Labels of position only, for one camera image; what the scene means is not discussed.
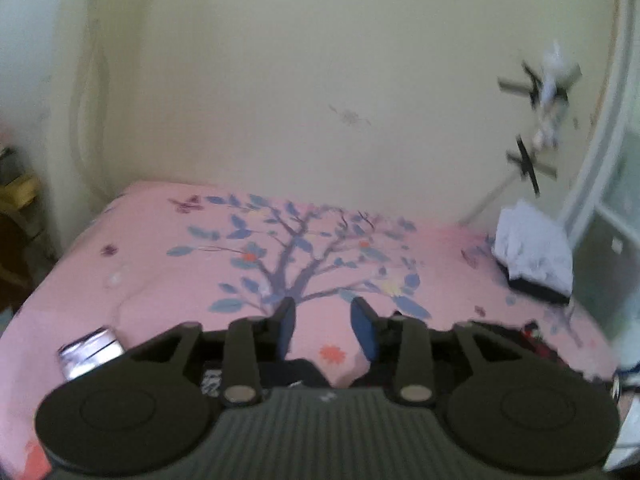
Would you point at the white power strip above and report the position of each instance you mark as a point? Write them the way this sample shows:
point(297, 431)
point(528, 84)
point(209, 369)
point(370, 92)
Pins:
point(555, 72)

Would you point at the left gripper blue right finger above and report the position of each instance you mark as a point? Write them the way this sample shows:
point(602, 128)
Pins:
point(367, 326)

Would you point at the white framed glass door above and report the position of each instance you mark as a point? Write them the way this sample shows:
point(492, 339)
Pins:
point(602, 213)

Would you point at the black folded garment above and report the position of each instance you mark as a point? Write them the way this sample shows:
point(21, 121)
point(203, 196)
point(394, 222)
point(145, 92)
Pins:
point(536, 291)

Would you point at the white folded garment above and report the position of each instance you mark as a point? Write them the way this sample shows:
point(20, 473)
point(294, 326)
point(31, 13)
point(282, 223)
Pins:
point(535, 247)

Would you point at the cluttered shelf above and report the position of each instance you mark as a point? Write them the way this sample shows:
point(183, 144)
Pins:
point(27, 255)

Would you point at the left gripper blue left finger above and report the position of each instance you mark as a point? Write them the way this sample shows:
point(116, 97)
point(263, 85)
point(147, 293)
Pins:
point(279, 330)

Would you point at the pink floral bed sheet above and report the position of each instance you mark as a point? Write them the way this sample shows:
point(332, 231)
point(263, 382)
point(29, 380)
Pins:
point(163, 254)

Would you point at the black patterned knit sweater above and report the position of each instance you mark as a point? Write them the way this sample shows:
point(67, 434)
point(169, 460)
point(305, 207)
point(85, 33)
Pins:
point(451, 366)

